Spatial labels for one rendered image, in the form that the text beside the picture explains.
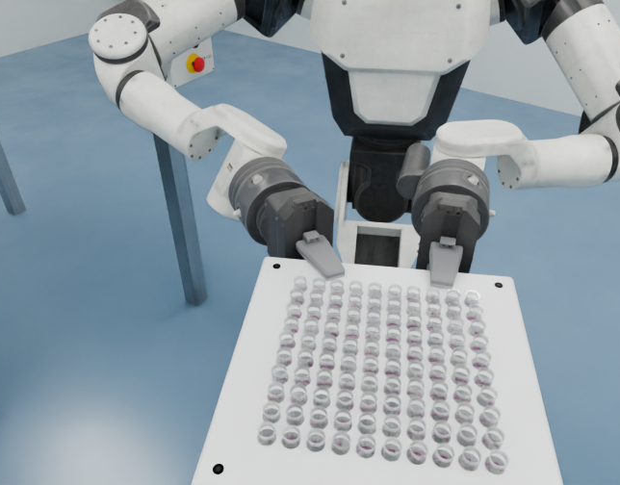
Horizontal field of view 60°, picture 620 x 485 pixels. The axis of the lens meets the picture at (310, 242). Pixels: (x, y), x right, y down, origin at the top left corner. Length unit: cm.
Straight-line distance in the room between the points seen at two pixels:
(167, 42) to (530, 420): 69
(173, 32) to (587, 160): 61
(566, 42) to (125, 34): 63
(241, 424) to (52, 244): 214
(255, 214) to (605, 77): 53
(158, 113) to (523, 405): 56
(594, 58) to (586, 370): 129
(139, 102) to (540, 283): 179
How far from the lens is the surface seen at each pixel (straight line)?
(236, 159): 68
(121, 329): 201
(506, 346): 48
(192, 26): 88
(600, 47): 89
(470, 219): 54
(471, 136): 70
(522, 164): 74
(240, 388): 43
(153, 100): 77
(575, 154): 79
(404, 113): 92
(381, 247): 104
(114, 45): 81
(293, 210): 53
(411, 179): 68
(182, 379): 180
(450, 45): 87
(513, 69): 379
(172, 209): 178
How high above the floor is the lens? 138
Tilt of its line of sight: 38 degrees down
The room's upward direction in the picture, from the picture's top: straight up
